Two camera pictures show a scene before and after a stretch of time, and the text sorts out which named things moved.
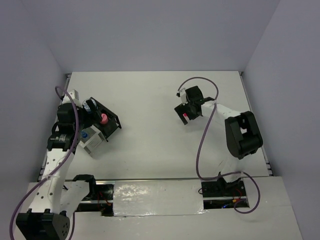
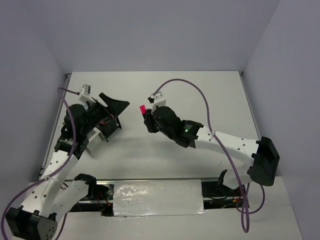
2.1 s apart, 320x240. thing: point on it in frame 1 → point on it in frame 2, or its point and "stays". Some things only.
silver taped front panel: [141, 198] stays
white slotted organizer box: [96, 138] stays
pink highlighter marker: [185, 115] → [143, 109]
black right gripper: [181, 109] → [148, 121]
